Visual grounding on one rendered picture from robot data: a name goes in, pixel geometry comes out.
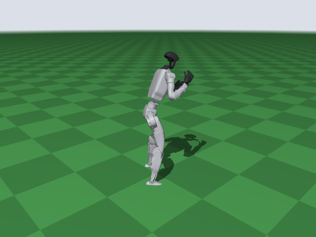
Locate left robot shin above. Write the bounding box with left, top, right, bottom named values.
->
left=148, top=142, right=158, bottom=166

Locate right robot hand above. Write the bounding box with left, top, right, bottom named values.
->
left=181, top=70, right=194, bottom=86

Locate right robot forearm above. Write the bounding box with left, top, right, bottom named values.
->
left=172, top=83, right=188, bottom=99

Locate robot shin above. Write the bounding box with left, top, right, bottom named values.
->
left=150, top=149, right=164, bottom=184
left=148, top=142, right=158, bottom=166

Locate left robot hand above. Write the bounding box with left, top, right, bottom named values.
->
left=174, top=80, right=183, bottom=91

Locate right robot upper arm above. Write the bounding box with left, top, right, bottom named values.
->
left=165, top=72, right=175, bottom=101

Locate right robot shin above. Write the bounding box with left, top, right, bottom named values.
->
left=150, top=149, right=164, bottom=184

